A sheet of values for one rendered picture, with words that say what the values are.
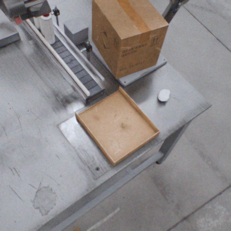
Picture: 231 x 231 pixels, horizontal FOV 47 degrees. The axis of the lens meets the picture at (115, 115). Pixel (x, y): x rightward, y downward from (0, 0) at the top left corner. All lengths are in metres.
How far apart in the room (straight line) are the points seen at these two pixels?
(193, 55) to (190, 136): 0.91
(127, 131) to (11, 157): 0.51
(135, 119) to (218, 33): 2.07
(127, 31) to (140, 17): 0.11
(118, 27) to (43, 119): 0.53
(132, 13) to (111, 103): 0.42
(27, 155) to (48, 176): 0.13
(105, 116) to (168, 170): 0.98
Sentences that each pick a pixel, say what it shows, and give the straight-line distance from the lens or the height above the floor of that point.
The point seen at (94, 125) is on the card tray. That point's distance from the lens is 1.22.
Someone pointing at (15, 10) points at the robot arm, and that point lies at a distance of 0.98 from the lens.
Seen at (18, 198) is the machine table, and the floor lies 0.83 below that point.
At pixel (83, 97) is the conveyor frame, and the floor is 0.87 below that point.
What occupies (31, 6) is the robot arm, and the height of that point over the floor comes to 1.31.
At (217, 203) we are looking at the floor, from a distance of 2.15.
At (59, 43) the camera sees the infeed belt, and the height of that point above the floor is 0.88.
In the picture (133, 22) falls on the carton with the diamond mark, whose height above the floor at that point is 1.12.
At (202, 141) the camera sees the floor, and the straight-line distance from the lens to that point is 2.29.
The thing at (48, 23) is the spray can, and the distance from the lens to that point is 1.38.
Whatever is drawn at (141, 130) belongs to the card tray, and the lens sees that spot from 1.23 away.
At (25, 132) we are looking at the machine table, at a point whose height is 0.83.
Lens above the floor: 1.91
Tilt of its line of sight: 59 degrees down
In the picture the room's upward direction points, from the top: 9 degrees clockwise
